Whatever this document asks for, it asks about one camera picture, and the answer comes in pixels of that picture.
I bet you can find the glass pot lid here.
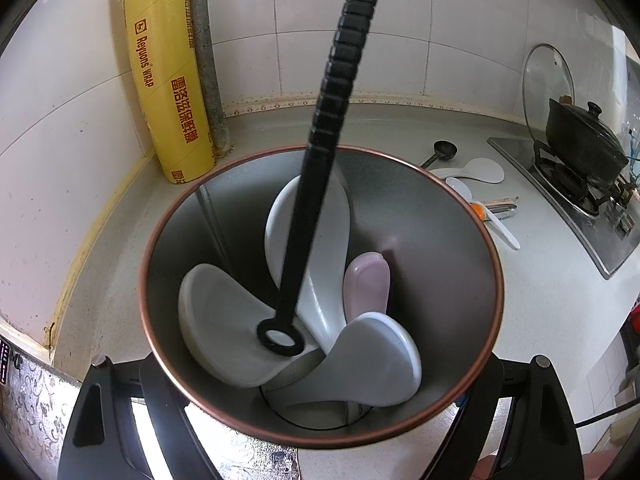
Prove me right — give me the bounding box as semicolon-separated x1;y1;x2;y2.
522;43;576;133

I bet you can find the black lidded pot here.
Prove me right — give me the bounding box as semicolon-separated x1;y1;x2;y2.
544;101;631;192

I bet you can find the orange handled peeler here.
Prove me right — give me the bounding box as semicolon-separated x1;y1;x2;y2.
469;201;519;221

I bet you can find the yellow cling wrap roll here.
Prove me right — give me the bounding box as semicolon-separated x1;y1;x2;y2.
110;0;217;184

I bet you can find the smartphone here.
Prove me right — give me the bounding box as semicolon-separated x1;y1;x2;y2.
0;337;13;386

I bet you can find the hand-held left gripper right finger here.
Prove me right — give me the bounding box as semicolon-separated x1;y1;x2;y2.
437;352;586;480

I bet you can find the black cable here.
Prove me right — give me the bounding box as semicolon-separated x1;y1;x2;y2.
575;400;640;428

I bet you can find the small white plastic spoon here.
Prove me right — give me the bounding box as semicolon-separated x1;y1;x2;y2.
444;178;522;251

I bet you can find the grey pipe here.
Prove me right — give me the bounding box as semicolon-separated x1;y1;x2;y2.
187;0;235;156

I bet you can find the white dimpled rice paddle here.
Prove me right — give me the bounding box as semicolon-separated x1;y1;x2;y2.
429;157;506;185

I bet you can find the white patterned sealing strip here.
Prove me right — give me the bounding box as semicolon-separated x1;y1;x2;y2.
220;91;531;126

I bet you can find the steel gas stove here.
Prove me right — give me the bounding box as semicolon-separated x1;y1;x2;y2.
487;136;640;281

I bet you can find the pink sheathed knife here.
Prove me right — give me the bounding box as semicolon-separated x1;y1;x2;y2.
342;252;392;323

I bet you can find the black ring-handled utensil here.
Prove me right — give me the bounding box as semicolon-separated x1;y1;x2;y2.
256;0;392;359

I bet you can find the white smooth rice paddle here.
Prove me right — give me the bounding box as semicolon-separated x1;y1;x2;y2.
265;311;422;408

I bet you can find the red metal canister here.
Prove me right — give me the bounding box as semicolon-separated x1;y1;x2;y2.
140;146;503;450

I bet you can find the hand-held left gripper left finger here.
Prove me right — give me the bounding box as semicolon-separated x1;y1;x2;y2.
57;354;223;480

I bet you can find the white ceramic spoon blue lettering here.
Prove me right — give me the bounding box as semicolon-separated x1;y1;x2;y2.
264;175;366;421

